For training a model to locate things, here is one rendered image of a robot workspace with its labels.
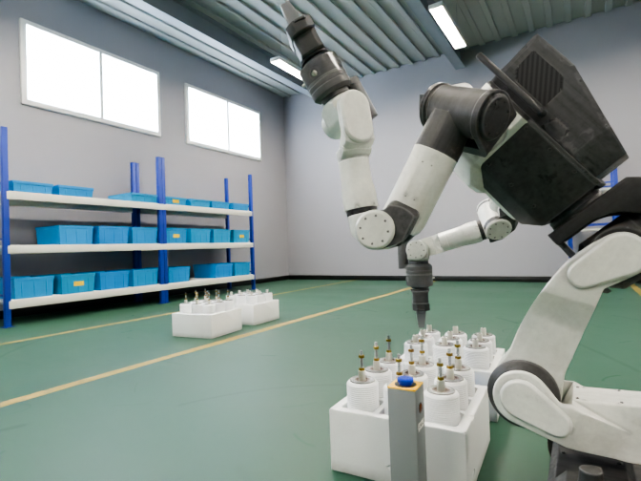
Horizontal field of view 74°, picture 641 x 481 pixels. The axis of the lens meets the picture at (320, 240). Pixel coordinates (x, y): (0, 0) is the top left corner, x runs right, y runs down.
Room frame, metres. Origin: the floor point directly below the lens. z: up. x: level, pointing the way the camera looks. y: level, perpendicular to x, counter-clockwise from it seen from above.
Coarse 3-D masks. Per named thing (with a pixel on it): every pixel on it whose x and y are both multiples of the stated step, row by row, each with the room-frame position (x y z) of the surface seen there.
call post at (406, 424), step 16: (400, 400) 1.02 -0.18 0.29; (416, 400) 1.00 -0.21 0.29; (400, 416) 1.02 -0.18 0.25; (416, 416) 1.00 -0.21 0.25; (400, 432) 1.02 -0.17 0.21; (416, 432) 1.00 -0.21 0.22; (400, 448) 1.02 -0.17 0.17; (416, 448) 1.00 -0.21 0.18; (400, 464) 1.02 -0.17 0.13; (416, 464) 1.00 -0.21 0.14; (400, 480) 1.02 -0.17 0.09; (416, 480) 1.00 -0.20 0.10
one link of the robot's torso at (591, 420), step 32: (512, 384) 0.89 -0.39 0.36; (544, 384) 0.87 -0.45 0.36; (576, 384) 0.98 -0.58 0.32; (512, 416) 0.90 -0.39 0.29; (544, 416) 0.86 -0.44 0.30; (576, 416) 0.84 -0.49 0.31; (608, 416) 0.84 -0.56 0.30; (640, 416) 0.82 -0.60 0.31; (576, 448) 0.85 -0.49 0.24; (608, 448) 0.84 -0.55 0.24; (640, 448) 0.82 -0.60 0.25
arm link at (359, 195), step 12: (348, 168) 0.86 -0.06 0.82; (360, 168) 0.86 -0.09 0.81; (348, 180) 0.86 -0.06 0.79; (360, 180) 0.85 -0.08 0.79; (372, 180) 0.88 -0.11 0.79; (348, 192) 0.86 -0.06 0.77; (360, 192) 0.85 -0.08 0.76; (372, 192) 0.86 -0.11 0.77; (348, 204) 0.86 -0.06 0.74; (360, 204) 0.85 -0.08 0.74; (372, 204) 0.85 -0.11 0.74; (348, 216) 0.87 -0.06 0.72; (360, 216) 0.84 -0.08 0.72
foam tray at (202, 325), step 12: (216, 312) 3.33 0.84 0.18; (228, 312) 3.38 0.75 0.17; (240, 312) 3.53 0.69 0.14; (180, 324) 3.32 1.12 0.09; (192, 324) 3.27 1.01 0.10; (204, 324) 3.22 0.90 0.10; (216, 324) 3.24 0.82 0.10; (228, 324) 3.38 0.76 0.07; (240, 324) 3.53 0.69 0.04; (180, 336) 3.32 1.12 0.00; (192, 336) 3.27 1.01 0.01; (204, 336) 3.22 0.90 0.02; (216, 336) 3.24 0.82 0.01
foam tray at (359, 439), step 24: (336, 408) 1.25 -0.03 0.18; (480, 408) 1.26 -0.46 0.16; (336, 432) 1.25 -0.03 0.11; (360, 432) 1.21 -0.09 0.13; (384, 432) 1.17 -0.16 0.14; (432, 432) 1.11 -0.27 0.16; (456, 432) 1.08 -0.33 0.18; (480, 432) 1.25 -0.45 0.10; (336, 456) 1.25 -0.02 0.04; (360, 456) 1.21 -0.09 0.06; (384, 456) 1.18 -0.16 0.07; (432, 456) 1.11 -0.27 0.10; (456, 456) 1.08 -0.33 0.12; (480, 456) 1.23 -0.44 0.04; (384, 480) 1.18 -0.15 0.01; (432, 480) 1.11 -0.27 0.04; (456, 480) 1.08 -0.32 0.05
